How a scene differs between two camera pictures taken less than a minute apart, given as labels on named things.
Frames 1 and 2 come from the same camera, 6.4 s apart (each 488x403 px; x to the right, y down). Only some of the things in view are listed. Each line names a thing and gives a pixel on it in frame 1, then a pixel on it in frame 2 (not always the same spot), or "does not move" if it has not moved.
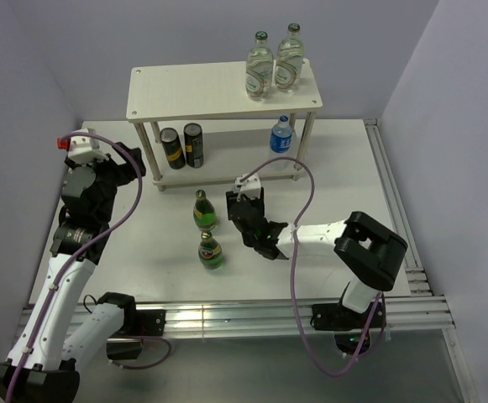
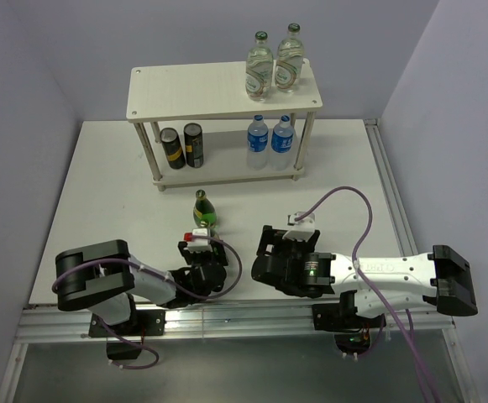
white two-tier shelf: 196,126 does not move
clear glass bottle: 290,59 does not move
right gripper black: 259,201 → 275,237
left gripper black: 103,164 → 188,255
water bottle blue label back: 280,142 does not move
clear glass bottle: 259,67 does not move
